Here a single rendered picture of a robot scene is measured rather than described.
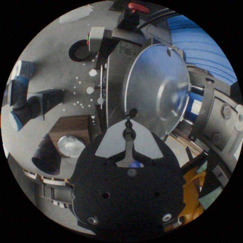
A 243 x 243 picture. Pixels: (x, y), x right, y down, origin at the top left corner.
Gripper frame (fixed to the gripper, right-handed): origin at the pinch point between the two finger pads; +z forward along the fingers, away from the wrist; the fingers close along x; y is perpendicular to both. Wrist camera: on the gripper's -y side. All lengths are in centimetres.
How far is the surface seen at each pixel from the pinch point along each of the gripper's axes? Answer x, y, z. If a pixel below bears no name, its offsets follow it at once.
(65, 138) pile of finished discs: -51, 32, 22
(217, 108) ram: 18.7, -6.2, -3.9
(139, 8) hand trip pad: 2.4, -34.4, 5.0
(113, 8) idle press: -24, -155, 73
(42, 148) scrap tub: -92, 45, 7
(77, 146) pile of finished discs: -44, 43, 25
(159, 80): 6.3, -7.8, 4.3
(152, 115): 6.1, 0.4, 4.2
